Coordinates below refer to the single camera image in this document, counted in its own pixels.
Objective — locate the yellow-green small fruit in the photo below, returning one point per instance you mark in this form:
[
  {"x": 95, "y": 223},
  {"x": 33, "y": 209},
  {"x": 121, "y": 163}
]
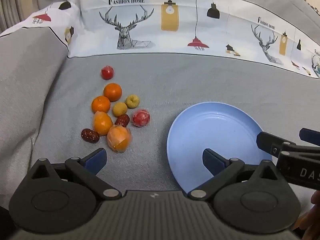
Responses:
[{"x": 132, "y": 101}]

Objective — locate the yellow-brown small fruit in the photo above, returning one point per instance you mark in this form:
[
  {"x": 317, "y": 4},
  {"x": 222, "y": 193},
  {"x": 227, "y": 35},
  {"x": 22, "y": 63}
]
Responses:
[{"x": 119, "y": 109}]

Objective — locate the blue round plate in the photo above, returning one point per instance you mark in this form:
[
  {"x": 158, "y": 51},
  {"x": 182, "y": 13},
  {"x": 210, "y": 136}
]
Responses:
[{"x": 223, "y": 128}]

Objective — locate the round orange mandarin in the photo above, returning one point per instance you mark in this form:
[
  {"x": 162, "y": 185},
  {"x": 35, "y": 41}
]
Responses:
[{"x": 113, "y": 92}]

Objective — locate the person's right hand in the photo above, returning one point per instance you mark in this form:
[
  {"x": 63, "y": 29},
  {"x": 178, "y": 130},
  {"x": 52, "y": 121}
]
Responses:
[{"x": 310, "y": 220}]

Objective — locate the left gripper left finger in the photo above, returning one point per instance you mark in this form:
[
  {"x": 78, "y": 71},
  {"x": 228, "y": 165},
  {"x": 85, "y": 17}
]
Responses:
[{"x": 56, "y": 198}]

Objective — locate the grey ribbed curtain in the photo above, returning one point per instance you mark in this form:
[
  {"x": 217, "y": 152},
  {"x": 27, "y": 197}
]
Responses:
[{"x": 11, "y": 13}]

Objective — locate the plastic-wrapped orange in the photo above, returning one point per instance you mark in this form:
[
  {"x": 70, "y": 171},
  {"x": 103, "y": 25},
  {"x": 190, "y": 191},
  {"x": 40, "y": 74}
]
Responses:
[
  {"x": 119, "y": 138},
  {"x": 102, "y": 123}
]

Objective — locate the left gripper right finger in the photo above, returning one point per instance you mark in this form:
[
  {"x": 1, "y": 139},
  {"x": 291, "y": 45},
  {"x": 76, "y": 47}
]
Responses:
[{"x": 251, "y": 198}]

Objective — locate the grey printed sofa cover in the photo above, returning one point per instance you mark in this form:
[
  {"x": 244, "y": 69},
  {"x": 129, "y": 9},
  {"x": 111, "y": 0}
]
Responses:
[{"x": 261, "y": 56}]

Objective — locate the small red fruit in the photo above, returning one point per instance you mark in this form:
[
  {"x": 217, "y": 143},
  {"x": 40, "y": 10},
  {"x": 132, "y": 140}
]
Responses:
[{"x": 107, "y": 72}]

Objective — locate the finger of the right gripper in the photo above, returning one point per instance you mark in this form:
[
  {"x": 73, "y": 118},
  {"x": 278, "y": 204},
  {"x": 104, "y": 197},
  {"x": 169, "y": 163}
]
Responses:
[
  {"x": 310, "y": 136},
  {"x": 271, "y": 144}
]

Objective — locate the dark red jujube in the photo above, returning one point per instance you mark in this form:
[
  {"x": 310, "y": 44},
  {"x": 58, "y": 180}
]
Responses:
[
  {"x": 90, "y": 135},
  {"x": 122, "y": 120}
]

